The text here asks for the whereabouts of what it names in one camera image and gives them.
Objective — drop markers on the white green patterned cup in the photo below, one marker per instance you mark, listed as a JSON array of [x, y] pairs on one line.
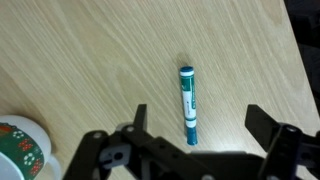
[[25, 149]]

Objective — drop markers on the green white marker pen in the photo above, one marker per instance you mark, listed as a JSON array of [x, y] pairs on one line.
[[189, 103]]

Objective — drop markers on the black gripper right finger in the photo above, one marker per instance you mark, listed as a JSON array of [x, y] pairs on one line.
[[261, 126]]

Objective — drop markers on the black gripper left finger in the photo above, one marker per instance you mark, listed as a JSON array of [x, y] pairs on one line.
[[140, 120]]

